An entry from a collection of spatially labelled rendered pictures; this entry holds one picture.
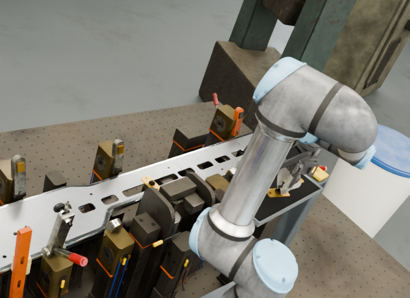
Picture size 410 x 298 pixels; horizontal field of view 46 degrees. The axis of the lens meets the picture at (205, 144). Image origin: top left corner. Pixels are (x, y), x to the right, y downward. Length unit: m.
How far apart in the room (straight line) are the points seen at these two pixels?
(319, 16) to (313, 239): 1.73
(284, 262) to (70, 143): 1.40
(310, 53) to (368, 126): 2.64
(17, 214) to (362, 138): 0.99
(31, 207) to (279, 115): 0.86
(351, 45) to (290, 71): 4.22
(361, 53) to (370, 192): 2.14
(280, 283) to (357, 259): 1.23
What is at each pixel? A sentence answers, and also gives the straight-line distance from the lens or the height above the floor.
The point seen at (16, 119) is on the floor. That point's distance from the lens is 3.61.
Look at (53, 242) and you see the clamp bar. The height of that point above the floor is 1.12.
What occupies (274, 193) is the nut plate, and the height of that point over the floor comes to 1.16.
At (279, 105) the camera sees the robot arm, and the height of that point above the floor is 1.67.
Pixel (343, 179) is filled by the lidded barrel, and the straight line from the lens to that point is 3.39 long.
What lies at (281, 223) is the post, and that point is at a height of 0.89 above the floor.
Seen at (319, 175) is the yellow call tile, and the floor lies 1.16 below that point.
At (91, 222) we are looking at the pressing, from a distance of 1.52.
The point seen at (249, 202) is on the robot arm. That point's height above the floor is 1.43.
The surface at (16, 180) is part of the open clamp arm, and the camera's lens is 1.55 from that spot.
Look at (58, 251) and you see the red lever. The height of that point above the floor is 1.09.
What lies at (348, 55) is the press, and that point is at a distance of 5.20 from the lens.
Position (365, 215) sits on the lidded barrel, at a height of 0.27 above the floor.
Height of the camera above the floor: 2.08
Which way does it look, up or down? 33 degrees down
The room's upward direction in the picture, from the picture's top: 21 degrees clockwise
